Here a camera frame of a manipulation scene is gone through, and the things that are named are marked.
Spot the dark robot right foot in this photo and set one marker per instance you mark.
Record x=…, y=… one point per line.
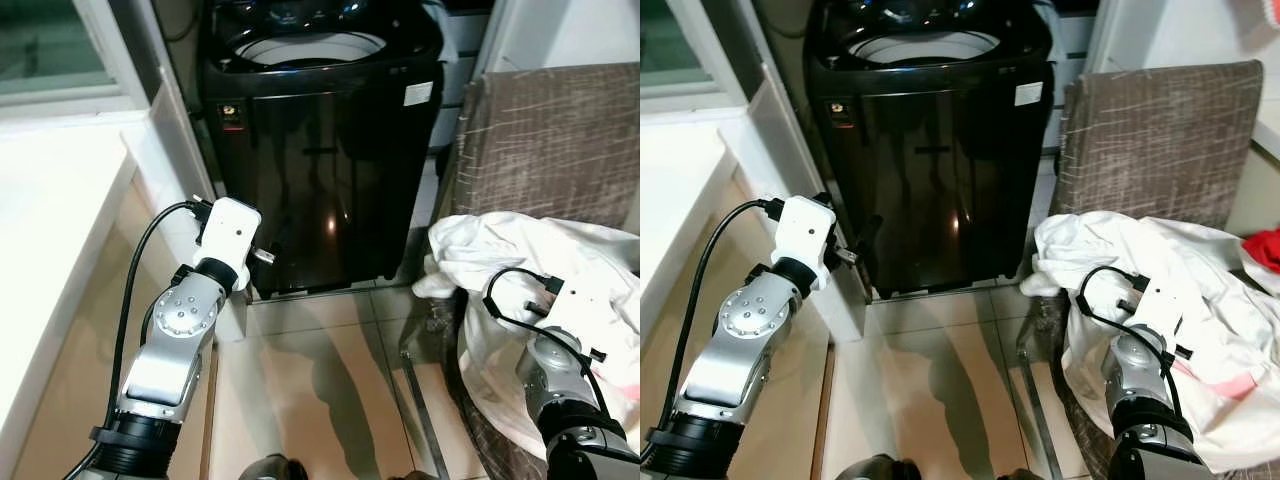
x=1020, y=475
x=415, y=476

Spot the red garment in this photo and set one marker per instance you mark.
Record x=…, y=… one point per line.
x=1265, y=250

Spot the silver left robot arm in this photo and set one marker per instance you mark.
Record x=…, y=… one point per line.
x=180, y=322
x=745, y=320

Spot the brown patterned fabric chair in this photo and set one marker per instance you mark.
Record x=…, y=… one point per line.
x=1160, y=140
x=550, y=140

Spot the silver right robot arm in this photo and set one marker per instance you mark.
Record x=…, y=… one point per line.
x=1135, y=366
x=560, y=372

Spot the white framed glass window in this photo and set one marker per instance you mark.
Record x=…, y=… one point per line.
x=665, y=35
x=45, y=40

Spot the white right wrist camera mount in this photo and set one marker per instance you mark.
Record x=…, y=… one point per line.
x=1160, y=300
x=580, y=305

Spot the dark robot foot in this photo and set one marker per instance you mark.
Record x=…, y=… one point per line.
x=272, y=469
x=878, y=469
x=415, y=476
x=1020, y=475

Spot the white washer label sticker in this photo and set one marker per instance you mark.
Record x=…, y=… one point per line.
x=1028, y=93
x=418, y=93

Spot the white shelf unit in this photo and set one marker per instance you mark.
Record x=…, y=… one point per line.
x=1075, y=60
x=465, y=60

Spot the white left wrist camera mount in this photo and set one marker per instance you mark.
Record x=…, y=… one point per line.
x=803, y=235
x=230, y=232

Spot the red white cloth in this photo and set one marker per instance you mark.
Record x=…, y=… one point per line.
x=1268, y=15

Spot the red gold washer sticker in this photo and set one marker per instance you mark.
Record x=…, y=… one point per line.
x=232, y=114
x=838, y=109

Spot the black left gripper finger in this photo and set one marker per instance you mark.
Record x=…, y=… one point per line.
x=870, y=235

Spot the white crumpled garment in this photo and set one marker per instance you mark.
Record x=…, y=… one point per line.
x=1220, y=310
x=520, y=245

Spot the black top-load washing machine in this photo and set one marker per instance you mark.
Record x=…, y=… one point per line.
x=330, y=170
x=950, y=170

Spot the white cabinet side panel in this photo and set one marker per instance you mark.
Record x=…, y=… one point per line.
x=185, y=170
x=790, y=150

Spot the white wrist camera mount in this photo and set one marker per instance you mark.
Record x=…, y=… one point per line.
x=1160, y=300
x=580, y=305
x=803, y=235
x=230, y=232

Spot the dark robot left foot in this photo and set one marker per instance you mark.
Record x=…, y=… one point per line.
x=878, y=469
x=272, y=469

